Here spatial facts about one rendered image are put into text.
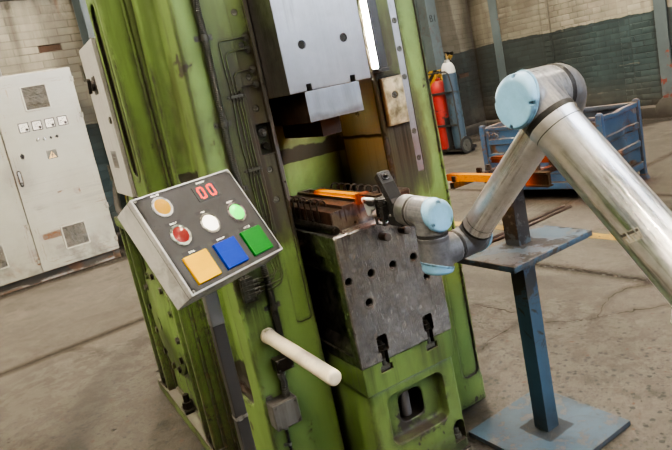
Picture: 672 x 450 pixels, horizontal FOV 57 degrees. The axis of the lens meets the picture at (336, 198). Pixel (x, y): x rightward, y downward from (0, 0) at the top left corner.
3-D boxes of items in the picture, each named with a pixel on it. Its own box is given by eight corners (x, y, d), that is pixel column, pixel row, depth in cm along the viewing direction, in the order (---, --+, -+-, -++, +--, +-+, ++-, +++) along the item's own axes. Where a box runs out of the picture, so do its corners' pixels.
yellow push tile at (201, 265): (222, 272, 151) (205, 247, 152) (200, 283, 145) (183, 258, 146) (218, 275, 152) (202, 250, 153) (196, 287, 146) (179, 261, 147)
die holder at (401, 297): (452, 328, 214) (429, 204, 206) (362, 371, 196) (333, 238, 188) (365, 296, 262) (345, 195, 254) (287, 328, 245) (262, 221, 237)
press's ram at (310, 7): (392, 73, 202) (369, -53, 195) (289, 95, 184) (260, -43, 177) (330, 86, 239) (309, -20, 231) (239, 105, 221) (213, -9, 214)
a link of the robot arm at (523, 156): (580, 45, 140) (464, 229, 188) (546, 53, 134) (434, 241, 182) (618, 76, 135) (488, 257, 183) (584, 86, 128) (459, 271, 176)
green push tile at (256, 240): (274, 246, 167) (259, 223, 168) (256, 255, 161) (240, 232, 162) (270, 249, 168) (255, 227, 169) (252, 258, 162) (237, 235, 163)
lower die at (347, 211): (384, 215, 204) (380, 190, 203) (334, 232, 195) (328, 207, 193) (324, 206, 241) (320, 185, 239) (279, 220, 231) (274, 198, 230)
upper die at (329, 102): (364, 110, 198) (358, 80, 196) (310, 122, 188) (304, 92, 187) (305, 117, 234) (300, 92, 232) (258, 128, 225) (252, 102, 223)
